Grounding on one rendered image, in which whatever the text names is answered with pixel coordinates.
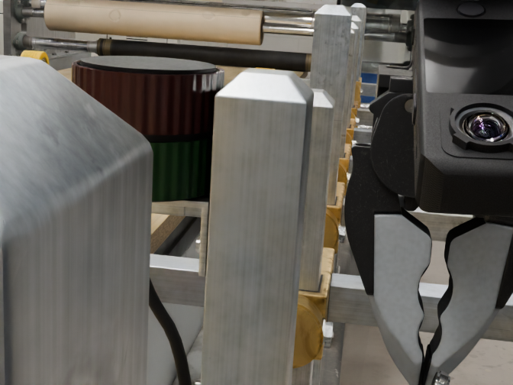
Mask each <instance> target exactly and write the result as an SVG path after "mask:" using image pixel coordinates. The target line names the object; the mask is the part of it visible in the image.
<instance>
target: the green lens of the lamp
mask: <svg viewBox="0 0 513 385"><path fill-rule="evenodd" d="M150 145H151V147H152V150H153V187H152V201H163V200H177V199H190V198H194V197H199V196H204V195H207V194H209V193H210V182H211V152H212V137H208V138H204V139H201V140H195V141H177V142H150Z"/></svg>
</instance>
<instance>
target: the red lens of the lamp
mask: <svg viewBox="0 0 513 385"><path fill-rule="evenodd" d="M78 62H81V60H77V61H73V62H72V83H74V84H75V85H77V86H78V87H79V88H80V89H82V90H83V91H84V92H86V93H87V94H89V95H90V96H91V97H93V98H94V99H95V100H97V101H98V102H100V103H101V104H102V105H104V106H105V107H106V108H107V109H109V110H110V111H111V112H113V113H115V114H116V115H117V116H118V117H119V118H121V119H122V120H124V121H125V122H127V123H128V124H129V125H130V126H131V127H133V128H135V129H136V130H137V131H139V132H140V133H141V134H148V135H178V134H199V133H205V132H209V131H213V119H214V103H215V95H216V93H217V92H218V91H220V90H221V89H222V88H223V87H224V70H223V69H222V68H219V67H216V69H217V68H218V69H219V70H220V71H217V72H216V73H206V74H195V75H194V74H193V75H192V74H191V75H188V74H185V75H184V74H183V75H180V74H178V75H177V74H176V75H171V74H168V75H166V74H165V75H164V74H144V73H126V72H124V73H123V72H116V71H109V70H97V69H93V68H90V67H89V68H88V67H84V66H80V64H77V63H78Z"/></svg>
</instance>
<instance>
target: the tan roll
mask: <svg viewBox="0 0 513 385"><path fill-rule="evenodd" d="M263 13H264V11H259V10H247V9H236V8H213V7H201V6H189V5H167V4H155V3H143V2H121V1H109V0H47V1H46V4H45V7H44V8H30V7H23V8H22V15H23V16H24V17H33V18H44V20H45V24H46V26H47V28H48V29H49V30H50V31H67V32H78V33H89V34H110V35H121V36H132V37H152V38H163V39H174V40H195V41H205V42H216V43H227V44H248V45H259V46H260V45H261V44H262V43H263V36H264V34H284V35H295V36H306V37H313V33H314V27H309V26H298V25H287V24H264V23H263Z"/></svg>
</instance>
